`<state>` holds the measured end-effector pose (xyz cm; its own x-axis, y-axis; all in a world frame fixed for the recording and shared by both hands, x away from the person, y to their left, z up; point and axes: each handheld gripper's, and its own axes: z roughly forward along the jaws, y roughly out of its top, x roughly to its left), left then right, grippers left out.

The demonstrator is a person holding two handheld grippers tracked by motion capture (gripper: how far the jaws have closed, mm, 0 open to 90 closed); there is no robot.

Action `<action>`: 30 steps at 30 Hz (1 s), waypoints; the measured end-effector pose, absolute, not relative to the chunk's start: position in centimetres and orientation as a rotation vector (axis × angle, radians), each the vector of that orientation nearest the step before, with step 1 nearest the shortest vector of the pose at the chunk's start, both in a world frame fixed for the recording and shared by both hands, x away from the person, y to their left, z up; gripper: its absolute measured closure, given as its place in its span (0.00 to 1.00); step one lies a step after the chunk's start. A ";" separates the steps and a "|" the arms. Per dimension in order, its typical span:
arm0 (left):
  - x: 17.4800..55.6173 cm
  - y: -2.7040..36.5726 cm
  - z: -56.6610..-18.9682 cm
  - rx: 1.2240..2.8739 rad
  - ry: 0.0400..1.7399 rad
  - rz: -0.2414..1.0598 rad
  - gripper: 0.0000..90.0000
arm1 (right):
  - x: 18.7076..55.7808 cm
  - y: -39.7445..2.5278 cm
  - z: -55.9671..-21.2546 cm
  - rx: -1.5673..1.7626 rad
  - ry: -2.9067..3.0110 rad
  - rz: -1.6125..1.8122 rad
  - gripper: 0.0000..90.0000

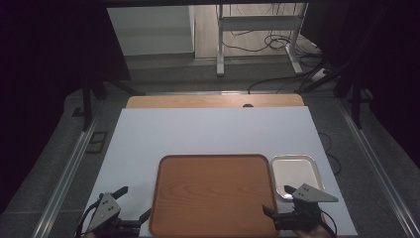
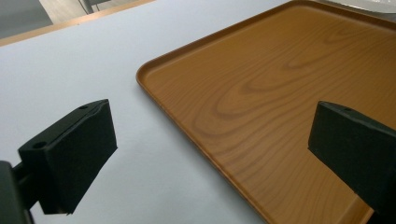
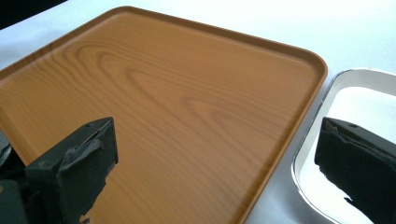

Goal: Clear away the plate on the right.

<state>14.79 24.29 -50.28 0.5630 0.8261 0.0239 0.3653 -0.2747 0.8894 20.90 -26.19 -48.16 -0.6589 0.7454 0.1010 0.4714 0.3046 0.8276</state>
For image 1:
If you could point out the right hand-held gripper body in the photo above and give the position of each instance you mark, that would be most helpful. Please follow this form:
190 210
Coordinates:
312 195

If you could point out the brown wooden tray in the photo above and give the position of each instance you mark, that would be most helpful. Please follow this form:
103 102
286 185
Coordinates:
214 195

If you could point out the small metal tray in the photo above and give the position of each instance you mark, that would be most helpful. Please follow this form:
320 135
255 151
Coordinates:
295 173

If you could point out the black floor socket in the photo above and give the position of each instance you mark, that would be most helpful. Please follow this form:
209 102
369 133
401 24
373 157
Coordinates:
96 142

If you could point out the aluminium floor rail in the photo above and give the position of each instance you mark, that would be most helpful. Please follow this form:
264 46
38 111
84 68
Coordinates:
66 175
376 165

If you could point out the white cabinet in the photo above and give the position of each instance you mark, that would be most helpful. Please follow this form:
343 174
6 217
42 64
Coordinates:
152 31

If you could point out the white board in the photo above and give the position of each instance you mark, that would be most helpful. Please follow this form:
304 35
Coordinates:
198 132

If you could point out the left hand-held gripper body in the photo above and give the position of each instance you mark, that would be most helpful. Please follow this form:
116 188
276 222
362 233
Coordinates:
105 207

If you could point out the wooden table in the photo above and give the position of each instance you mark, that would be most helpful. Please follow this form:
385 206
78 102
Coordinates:
214 100

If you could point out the black stand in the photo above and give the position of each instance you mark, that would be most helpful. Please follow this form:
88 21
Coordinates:
355 99
86 99

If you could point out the white metal desk frame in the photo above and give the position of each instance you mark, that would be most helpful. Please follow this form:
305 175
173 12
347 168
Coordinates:
261 23

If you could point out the dark curtain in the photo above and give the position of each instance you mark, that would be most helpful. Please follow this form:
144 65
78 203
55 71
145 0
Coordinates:
389 66
39 82

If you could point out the person's left hand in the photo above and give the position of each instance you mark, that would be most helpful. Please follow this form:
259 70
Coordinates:
88 235

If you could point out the person's right hand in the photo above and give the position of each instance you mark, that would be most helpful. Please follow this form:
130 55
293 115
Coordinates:
312 234

